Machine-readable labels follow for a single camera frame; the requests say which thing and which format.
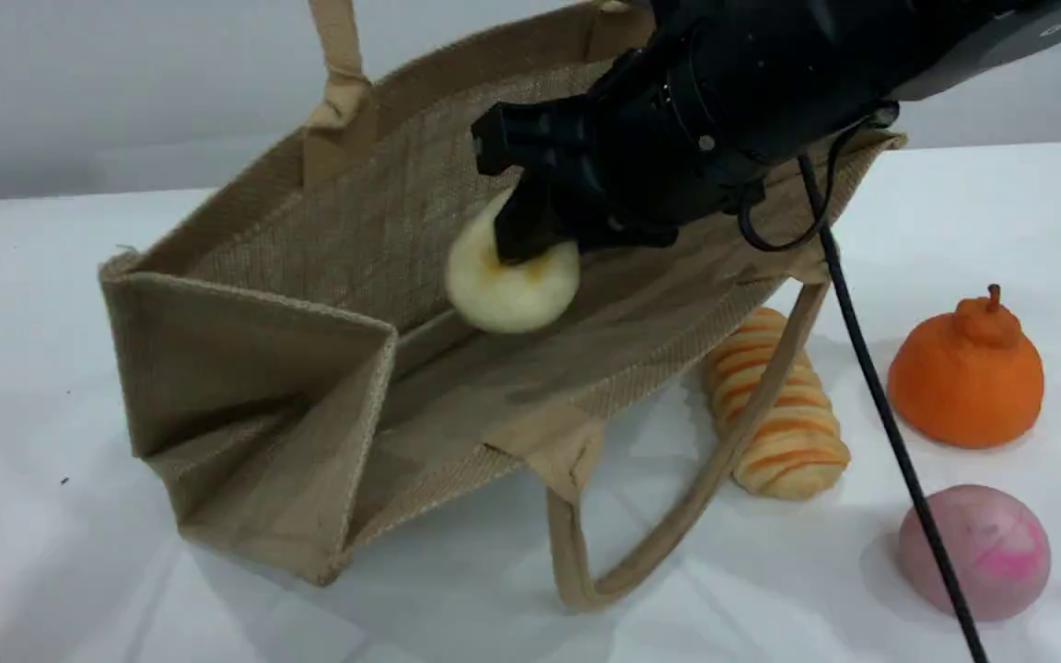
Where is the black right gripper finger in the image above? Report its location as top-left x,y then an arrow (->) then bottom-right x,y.
492,175 -> 579,265

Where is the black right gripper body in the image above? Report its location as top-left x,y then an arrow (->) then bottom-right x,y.
472,46 -> 769,251

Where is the pale round egg yolk pastry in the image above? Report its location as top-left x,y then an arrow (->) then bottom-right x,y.
445,189 -> 582,334

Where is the brown jute tote bag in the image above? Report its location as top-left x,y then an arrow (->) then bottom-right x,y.
98,0 -> 909,613

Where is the orange striped bread roll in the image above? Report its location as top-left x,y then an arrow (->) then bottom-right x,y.
704,307 -> 852,501

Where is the orange tangerine with stem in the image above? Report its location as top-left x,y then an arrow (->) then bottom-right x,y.
888,284 -> 1045,450

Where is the pink round bun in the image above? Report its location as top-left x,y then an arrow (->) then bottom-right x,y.
897,484 -> 1052,622

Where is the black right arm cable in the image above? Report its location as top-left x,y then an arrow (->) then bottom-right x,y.
738,101 -> 992,663

